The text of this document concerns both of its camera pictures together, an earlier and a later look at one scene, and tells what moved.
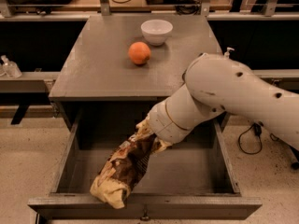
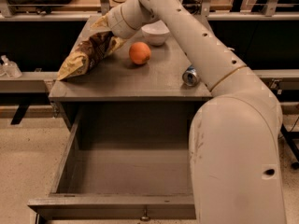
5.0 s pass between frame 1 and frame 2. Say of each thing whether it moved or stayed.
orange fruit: stayed
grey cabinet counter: stayed
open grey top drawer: stayed
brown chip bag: moved
